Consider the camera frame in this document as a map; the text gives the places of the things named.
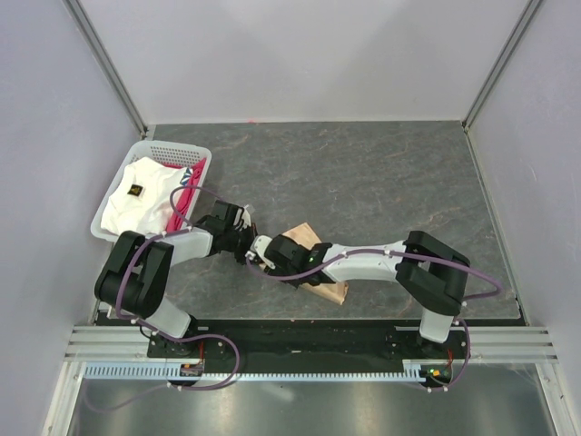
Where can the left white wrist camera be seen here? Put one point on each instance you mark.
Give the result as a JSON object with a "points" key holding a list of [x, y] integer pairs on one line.
{"points": [[243, 217]]}

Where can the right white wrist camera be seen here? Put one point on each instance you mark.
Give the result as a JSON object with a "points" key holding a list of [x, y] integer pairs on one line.
{"points": [[257, 251]]}

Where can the pink cloth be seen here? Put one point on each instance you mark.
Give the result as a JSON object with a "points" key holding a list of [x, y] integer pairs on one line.
{"points": [[183, 199]]}

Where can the right aluminium frame post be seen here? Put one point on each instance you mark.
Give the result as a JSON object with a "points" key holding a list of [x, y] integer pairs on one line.
{"points": [[515, 37]]}

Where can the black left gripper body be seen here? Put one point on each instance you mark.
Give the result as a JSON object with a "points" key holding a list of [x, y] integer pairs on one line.
{"points": [[239, 241]]}

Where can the left aluminium frame post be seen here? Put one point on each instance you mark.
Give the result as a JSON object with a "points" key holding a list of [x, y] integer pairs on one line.
{"points": [[91, 37]]}

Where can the light blue cable duct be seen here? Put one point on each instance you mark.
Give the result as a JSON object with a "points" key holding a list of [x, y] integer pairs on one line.
{"points": [[177, 372]]}

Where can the peach satin napkin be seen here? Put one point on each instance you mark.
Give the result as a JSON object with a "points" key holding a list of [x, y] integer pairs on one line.
{"points": [[304, 235]]}

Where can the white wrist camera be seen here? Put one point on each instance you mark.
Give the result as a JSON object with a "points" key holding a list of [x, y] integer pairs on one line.
{"points": [[257, 251], [243, 217]]}

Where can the aluminium frame post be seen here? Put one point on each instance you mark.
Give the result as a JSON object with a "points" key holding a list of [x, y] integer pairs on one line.
{"points": [[515, 37], [91, 37]]}

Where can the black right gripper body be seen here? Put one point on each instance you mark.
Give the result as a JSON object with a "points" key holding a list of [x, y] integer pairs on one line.
{"points": [[279, 271]]}

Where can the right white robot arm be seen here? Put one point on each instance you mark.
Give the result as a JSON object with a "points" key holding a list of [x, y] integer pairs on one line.
{"points": [[433, 273]]}

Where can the white cloth with logo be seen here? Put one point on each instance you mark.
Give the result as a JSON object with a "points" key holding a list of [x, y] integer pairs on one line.
{"points": [[141, 201]]}

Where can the white plastic basket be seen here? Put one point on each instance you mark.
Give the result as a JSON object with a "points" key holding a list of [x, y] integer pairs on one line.
{"points": [[166, 153]]}

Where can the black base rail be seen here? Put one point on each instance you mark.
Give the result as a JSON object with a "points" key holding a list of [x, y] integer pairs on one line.
{"points": [[309, 346]]}

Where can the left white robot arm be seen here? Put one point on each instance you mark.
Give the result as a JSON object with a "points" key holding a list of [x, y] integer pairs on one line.
{"points": [[134, 277]]}

